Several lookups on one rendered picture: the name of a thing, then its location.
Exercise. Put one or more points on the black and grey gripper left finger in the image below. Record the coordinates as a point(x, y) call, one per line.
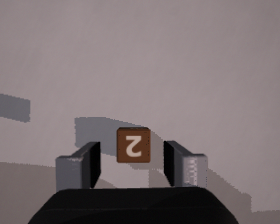
point(81, 170)

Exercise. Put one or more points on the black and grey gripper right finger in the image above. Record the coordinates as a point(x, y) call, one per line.
point(182, 168)

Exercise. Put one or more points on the brown number cube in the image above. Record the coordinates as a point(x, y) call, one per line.
point(133, 145)

